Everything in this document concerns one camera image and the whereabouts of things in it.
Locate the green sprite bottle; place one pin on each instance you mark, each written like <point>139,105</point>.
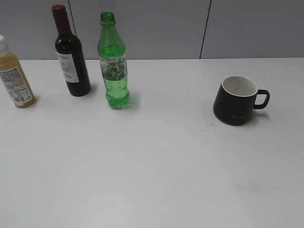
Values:
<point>111,50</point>

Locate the black mug white inside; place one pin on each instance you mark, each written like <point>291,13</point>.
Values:
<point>236,99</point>

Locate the dark red wine bottle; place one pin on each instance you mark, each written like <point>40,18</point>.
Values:
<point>70,55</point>

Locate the orange juice bottle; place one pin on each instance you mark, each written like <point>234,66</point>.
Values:
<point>13,77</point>

